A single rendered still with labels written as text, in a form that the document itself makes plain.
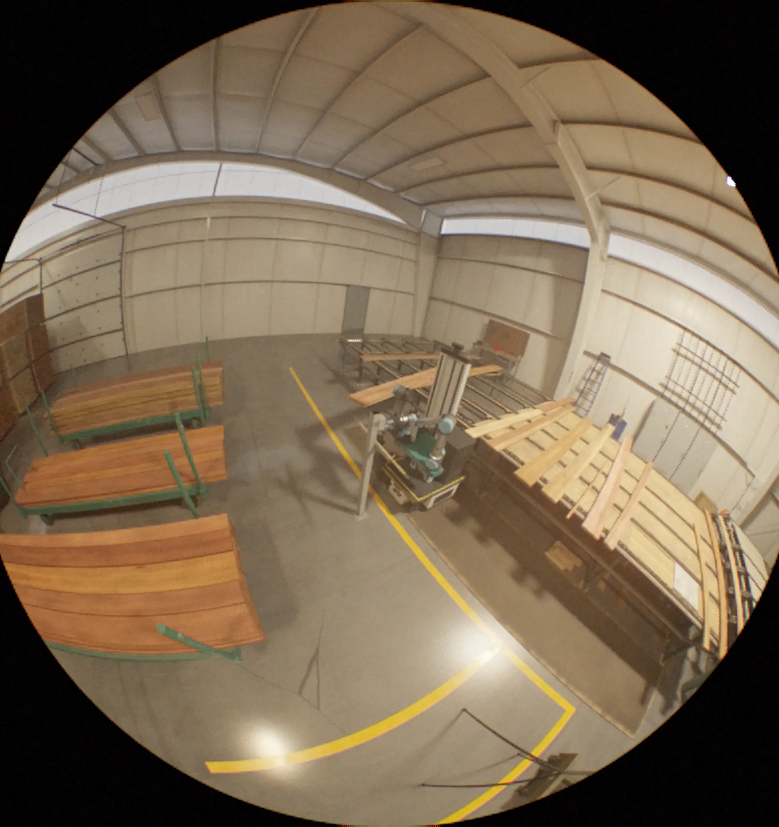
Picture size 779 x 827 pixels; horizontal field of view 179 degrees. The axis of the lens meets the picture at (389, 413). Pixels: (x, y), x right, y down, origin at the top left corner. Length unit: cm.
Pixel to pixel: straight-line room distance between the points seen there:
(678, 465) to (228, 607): 906
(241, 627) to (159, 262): 998
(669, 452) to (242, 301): 1415
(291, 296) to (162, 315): 500
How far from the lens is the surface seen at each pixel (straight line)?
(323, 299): 1030
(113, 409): 455
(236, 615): 174
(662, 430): 814
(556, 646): 302
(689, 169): 666
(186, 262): 997
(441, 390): 250
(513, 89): 503
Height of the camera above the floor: 227
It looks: 29 degrees down
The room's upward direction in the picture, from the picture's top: 11 degrees clockwise
